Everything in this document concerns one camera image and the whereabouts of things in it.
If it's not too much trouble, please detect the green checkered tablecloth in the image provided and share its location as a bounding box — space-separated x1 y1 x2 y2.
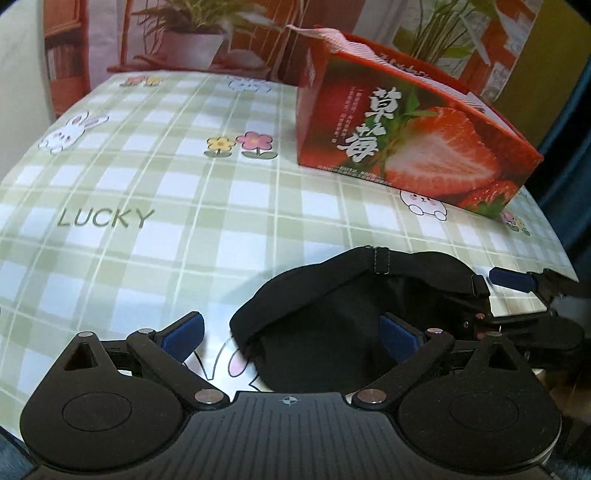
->
0 69 581 444

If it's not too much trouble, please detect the printed room backdrop cloth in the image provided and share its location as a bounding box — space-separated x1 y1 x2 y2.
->
44 0 542 103

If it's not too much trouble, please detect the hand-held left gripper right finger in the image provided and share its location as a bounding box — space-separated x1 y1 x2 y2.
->
352 313 532 409

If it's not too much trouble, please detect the black cap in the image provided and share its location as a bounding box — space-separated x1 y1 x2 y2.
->
229 246 491 393

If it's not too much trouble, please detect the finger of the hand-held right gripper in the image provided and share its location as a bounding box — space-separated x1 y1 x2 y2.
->
462 307 586 368
488 267 581 302

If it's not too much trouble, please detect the pink striped cloth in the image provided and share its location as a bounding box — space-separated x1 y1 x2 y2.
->
285 24 371 61

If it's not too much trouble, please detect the red strawberry cardboard box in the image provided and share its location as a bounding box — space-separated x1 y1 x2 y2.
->
295 25 544 219

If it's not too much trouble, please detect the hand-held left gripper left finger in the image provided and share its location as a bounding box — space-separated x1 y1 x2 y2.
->
60 311 230 408

